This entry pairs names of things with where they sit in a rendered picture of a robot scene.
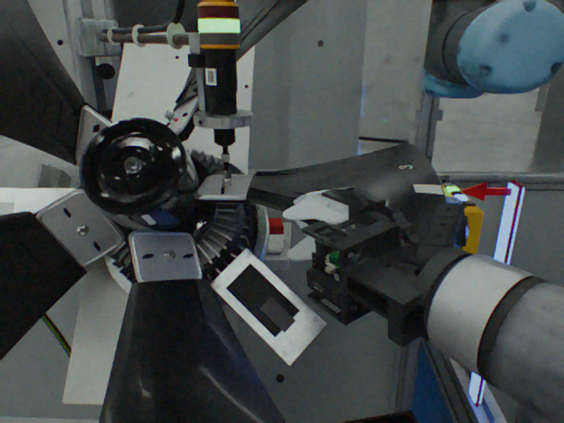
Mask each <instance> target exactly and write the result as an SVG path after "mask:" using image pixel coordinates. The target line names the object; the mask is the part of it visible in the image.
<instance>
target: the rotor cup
mask: <svg viewBox="0 0 564 423"><path fill-rule="evenodd" d="M131 156H138V157H139V158H141V160H142V162H143V166H142V168H141V170H140V171H139V172H137V173H135V174H129V173H127V172H126V171H125V169H124V168H123V164H124V161H125V160H126V158H127V157H131ZM188 165H189V166H190V167H191V170H192V171H193V173H194V175H195V180H194V181H193V179H192V177H191V175H190V173H188V171H187V167H188ZM208 175H209V173H208V171H207V170H206V167H205V166H204V165H203V164H202V163H201V162H199V161H198V160H196V159H194V157H193V156H191V155H189V154H188V152H187V150H186V148H185V145H184V144H183V142H182V140H181V139H180V138H179V137H178V135H177V133H176V132H175V131H173V130H172V129H171V128H168V127H167V125H165V124H164V123H162V122H159V121H156V120H153V119H150V118H143V117H135V118H127V119H123V120H121V121H117V122H115V123H112V124H109V125H107V126H106V127H105V128H104V129H103V130H102V131H100V132H98V133H97V134H96V135H95V136H94V137H93V138H92V139H91V141H90V142H89V143H88V145H87V146H86V148H85V151H84V153H83V155H82V157H81V161H80V165H79V178H80V183H81V185H82V188H83V190H84V192H85V194H86V196H87V198H88V199H89V201H91V202H92V204H93V205H94V206H96V207H97V208H98V209H100V210H102V211H103V212H105V214H106V215H107V216H108V217H110V218H111V219H112V220H113V221H114V222H115V223H116V225H117V227H119V228H120V229H121V231H122V232H123V233H124V236H125V237H126V233H125V232H126V231H128V232H132V231H136V230H139V231H159V232H187V233H190V234H191V236H192V237H193V239H194V242H195V241H197V240H198V239H199V238H201V236H202V235H203V234H204V233H205V231H206V230H207V229H208V228H209V226H210V224H212V221H213V218H214V216H215V213H216V209H217V204H216V203H193V198H194V195H195V193H196V190H197V189H198V187H199V186H201V184H202V183H203V181H204V180H205V178H206V177H207V176H208ZM145 215H149V216H150V217H151V218H152V219H153V220H154V221H155V222H156V223H154V224H151V226H150V224H149V223H148V222H146V221H145V220H144V219H143V218H142V216H145Z"/></svg>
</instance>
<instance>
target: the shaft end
mask: <svg viewBox="0 0 564 423"><path fill-rule="evenodd" d="M142 166H143V162H142V160H141V158H139V157H138V156H131V157H127V158H126V160H125V161H124V164H123V168H124V169H125V171H126V172H127V173H129V174H135V173H137V172H139V171H140V170H141V168H142Z"/></svg>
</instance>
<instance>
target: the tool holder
mask: <svg viewBox="0 0 564 423"><path fill-rule="evenodd" d="M189 47H190V53H188V55H187V56H188V66H189V67H192V68H196V74H197V89H198V102H199V110H202V111H198V112H195V113H194V115H193V117H192V118H190V120H191V121H192V122H193V118H194V124H195V126H197V127H199V128H214V129H228V128H245V127H248V126H251V125H252V124H253V112H251V111H249V110H242V109H238V114H235V115H228V116H216V115H211V114H210V113H209V98H208V91H207V89H206V58H205V50H204V49H202V48H201V45H200V33H189Z"/></svg>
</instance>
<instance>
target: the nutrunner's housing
mask: <svg viewBox="0 0 564 423"><path fill-rule="evenodd" d="M204 50H205V58H206V89H207V91H208V98H209V113H210V114H211V115H216V116H228V115H235V114H238V105H237V91H238V65H237V49H204ZM235 133H236V130H235V128H228V129H214V139H215V140H214V143H216V144H218V145H230V146H231V144H232V143H236V137H235V136H236V134H235Z"/></svg>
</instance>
